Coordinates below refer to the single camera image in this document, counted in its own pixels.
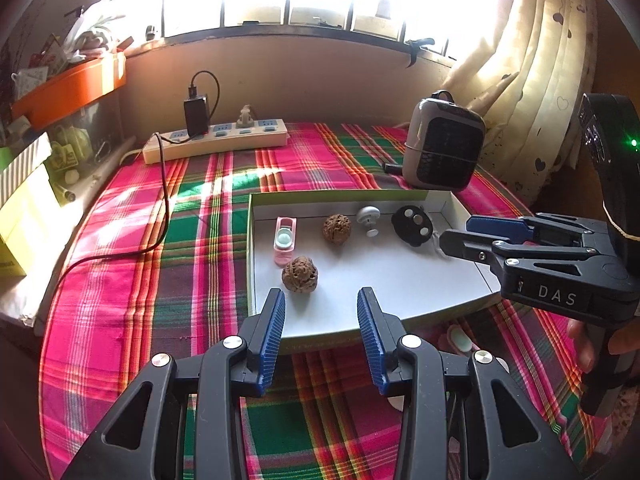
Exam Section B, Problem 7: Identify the beige power strip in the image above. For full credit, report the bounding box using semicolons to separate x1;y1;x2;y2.
142;119;289;165

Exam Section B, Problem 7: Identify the grey black fan heater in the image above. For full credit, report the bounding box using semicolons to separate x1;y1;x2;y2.
402;90;487;192

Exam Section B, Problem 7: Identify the green white cardboard box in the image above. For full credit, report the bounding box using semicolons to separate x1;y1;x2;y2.
246;189;503;356

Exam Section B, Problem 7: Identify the black disc with three holes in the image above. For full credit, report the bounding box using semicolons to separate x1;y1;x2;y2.
391;203;433;247

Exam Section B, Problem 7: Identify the silver mushroom-shaped knob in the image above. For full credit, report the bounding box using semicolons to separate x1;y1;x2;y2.
356;206;382;237

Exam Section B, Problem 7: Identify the person's right hand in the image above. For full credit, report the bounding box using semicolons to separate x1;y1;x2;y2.
566;319;597;375

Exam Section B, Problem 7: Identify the brown wrinkled walnut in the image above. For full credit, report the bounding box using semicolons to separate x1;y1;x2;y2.
321;214;353;245
281;255;319;292

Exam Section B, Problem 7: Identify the pink green plaid tablecloth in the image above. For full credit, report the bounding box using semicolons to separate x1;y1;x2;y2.
39;121;616;480

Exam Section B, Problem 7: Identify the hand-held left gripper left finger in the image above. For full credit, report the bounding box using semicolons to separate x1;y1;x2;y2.
60;287;287;480

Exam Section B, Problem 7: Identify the black charger cable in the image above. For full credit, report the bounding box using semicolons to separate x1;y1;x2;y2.
50;71;221;286

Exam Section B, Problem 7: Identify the white striped box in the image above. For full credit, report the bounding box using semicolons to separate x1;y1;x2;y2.
0;132;53;211

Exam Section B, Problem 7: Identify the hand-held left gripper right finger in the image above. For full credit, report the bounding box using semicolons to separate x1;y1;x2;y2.
356;286;581;480

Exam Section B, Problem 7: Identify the orange tray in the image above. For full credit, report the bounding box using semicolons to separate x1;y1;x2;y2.
10;55;127;128

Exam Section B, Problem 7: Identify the pink toy toilet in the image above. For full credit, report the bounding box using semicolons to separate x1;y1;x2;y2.
272;216;298;267
440;322;483;358

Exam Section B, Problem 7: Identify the yellow-green box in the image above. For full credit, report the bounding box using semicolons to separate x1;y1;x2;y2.
0;162;56;276

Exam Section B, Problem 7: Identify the white side shelf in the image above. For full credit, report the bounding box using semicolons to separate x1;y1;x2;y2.
0;132;141;331

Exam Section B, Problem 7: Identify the black window handle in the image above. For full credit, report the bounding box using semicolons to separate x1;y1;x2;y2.
407;37;436;68

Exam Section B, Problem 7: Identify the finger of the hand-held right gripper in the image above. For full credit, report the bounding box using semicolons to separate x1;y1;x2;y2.
439;228;601;273
467;212;608;248

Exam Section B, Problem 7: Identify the pale green patterned bag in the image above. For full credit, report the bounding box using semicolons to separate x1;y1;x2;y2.
47;125;93;181

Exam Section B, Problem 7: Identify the crumpled white plastic bag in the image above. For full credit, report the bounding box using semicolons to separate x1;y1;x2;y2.
62;7;133;58

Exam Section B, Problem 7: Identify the black charger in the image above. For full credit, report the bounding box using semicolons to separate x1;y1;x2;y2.
183;92;210;138

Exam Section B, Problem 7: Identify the cream heart-print curtain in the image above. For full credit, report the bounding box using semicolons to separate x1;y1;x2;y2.
442;0;598;196

